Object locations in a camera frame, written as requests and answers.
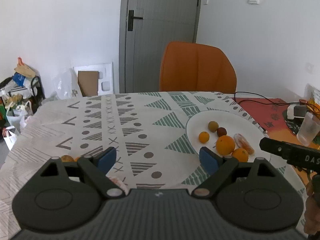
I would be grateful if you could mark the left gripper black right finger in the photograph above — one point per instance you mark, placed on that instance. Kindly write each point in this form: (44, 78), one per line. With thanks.
(252, 196)

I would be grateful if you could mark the brown cardboard piece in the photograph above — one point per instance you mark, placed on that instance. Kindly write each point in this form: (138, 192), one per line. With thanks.
(88, 82)

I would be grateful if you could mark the orange chair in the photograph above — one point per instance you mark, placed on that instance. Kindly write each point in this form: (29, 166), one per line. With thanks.
(192, 67)

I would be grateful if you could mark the white shopping bag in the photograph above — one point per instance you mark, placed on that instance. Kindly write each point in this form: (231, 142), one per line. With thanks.
(10, 135)

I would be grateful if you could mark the small green fruit on plate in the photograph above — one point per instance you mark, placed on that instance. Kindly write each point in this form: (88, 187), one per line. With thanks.
(213, 126)

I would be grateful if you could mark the white round plate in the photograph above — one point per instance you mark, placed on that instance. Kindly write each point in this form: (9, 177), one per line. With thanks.
(207, 127)

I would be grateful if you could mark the dark red plum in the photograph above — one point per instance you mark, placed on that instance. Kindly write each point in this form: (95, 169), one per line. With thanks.
(221, 131)

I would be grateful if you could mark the black metal rack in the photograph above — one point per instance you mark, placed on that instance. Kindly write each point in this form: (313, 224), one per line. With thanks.
(37, 93)

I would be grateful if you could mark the translucent plastic cup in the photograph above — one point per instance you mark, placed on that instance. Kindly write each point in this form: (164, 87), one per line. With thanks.
(309, 129)

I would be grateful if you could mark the brown paper bag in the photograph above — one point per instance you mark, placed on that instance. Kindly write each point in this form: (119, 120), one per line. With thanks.
(24, 69)

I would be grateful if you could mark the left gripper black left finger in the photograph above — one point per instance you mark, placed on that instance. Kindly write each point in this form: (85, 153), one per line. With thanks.
(62, 196)

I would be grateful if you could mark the peeled pomelo segment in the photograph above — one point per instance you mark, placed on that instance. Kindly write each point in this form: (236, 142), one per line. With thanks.
(119, 183)

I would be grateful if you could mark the grey door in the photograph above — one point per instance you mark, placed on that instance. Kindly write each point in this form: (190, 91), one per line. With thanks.
(141, 50)

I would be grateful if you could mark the clear plastic bag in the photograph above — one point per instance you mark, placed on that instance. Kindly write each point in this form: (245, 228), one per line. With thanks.
(66, 85)

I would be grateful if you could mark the brownish green kiwi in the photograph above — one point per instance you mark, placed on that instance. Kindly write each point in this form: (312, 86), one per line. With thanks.
(67, 158)

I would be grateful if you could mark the patterned white tablecloth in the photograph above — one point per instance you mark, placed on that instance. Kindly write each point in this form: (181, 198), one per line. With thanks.
(147, 130)

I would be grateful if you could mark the black door handle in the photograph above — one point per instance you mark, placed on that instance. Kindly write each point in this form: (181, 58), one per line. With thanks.
(131, 18)

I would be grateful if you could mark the red orange table mat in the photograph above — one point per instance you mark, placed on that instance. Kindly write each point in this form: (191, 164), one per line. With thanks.
(269, 114)

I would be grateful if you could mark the large orange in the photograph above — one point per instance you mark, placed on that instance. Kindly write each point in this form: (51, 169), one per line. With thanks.
(225, 145)

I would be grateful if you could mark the small peeled citrus piece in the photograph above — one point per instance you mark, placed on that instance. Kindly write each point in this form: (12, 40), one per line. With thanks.
(242, 142)

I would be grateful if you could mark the person's right hand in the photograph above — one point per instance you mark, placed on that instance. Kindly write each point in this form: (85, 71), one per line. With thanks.
(311, 226)

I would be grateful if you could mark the white power adapter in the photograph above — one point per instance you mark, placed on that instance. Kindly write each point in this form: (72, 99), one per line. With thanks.
(296, 112)

